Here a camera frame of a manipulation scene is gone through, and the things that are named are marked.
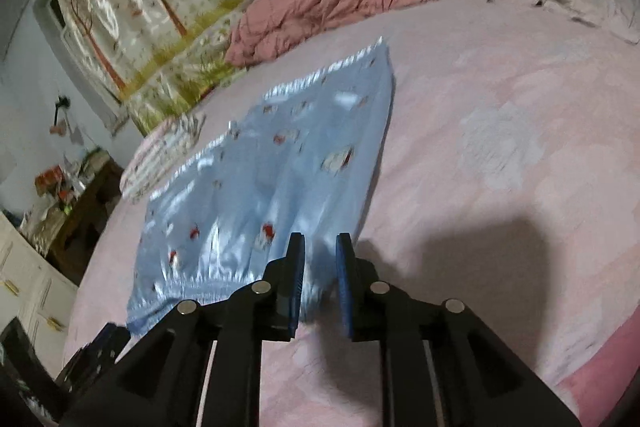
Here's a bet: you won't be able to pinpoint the pink checked quilt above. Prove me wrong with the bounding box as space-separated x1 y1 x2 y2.
225 0 441 68

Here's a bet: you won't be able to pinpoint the cream folded garment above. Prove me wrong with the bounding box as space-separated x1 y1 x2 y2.
121 147 201 202

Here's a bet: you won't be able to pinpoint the dark wooden cabinet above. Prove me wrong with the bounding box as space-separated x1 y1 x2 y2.
47 157 126 285

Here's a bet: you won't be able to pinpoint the white cabinet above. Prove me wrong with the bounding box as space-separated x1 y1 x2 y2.
0 212 78 378

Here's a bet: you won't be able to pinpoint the wall lamp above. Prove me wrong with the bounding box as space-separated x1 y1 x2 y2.
49 94 73 138

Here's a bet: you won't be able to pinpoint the light blue satin pants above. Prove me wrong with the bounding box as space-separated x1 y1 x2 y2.
125 36 396 337

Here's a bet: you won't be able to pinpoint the tree print curtain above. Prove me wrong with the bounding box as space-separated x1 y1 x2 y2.
50 0 323 135

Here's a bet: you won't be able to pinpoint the bed with pink sheet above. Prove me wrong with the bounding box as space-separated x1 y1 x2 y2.
62 0 640 427

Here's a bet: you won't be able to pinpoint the red box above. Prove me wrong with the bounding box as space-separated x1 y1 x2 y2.
35 171 64 196

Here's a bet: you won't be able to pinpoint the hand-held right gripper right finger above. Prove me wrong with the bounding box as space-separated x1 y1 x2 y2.
335 232 583 427

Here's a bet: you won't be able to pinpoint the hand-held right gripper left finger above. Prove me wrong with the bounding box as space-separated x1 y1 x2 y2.
60 232 306 427

